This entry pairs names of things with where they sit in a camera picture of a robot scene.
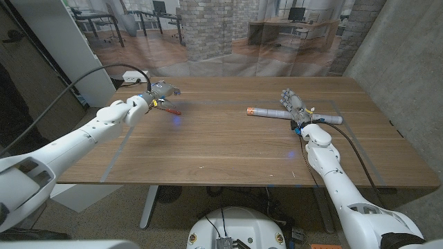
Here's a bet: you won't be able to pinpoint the white power strip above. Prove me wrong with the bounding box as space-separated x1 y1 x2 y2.
123 70 151 84

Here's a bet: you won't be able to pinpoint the white table leg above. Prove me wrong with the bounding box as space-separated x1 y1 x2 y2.
313 186 335 234
139 185 159 230

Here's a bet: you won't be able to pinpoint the printed office backdrop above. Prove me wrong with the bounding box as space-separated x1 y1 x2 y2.
65 0 387 77

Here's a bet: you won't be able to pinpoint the black door handle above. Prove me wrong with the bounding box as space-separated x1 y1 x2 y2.
2 29 25 44

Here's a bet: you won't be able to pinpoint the grey marker, orange cap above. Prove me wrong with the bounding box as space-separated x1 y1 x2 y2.
246 107 344 126

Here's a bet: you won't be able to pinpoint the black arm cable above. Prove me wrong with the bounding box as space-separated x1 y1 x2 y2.
311 120 388 210
0 63 153 158

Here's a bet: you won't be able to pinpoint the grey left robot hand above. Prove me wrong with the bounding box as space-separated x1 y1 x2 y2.
149 80 182 109

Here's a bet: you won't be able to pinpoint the white cabinet panel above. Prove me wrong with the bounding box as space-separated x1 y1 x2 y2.
10 0 117 108

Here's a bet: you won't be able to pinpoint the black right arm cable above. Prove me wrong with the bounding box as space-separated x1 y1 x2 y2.
311 120 388 210

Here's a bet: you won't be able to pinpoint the black round fan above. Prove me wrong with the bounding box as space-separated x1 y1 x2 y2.
155 185 183 204

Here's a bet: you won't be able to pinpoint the knife with orange handle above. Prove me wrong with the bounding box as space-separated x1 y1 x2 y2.
157 106 182 116

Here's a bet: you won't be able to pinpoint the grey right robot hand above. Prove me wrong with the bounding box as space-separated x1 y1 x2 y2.
279 88 314 127

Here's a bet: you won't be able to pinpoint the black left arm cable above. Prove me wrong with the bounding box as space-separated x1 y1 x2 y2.
0 63 153 158

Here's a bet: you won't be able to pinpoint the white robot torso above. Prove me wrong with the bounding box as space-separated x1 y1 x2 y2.
186 206 287 249

